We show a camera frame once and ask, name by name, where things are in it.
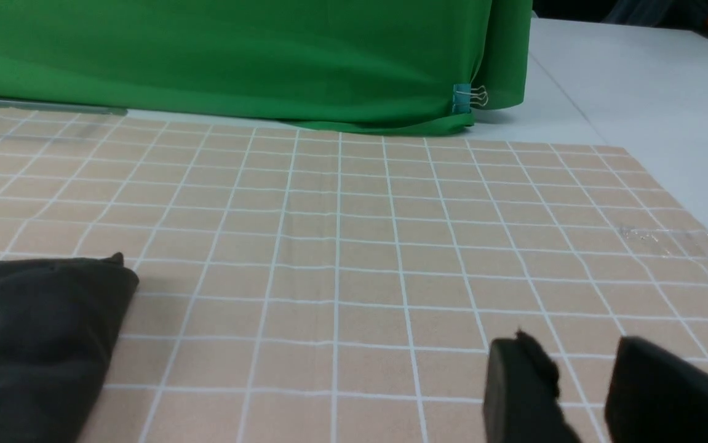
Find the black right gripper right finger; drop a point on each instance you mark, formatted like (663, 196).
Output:
(655, 396)

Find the green backdrop cloth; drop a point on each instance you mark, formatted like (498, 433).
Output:
(364, 67)

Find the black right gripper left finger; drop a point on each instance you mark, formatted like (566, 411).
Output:
(521, 394)

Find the clear adhesive tape strip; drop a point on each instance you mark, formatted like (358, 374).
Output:
(665, 242)

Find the dark gray long-sleeve shirt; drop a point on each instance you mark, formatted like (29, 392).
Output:
(60, 319)

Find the dark background object orange accent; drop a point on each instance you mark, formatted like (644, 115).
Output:
(686, 15)

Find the blue binder clip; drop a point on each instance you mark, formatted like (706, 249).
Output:
(466, 98)

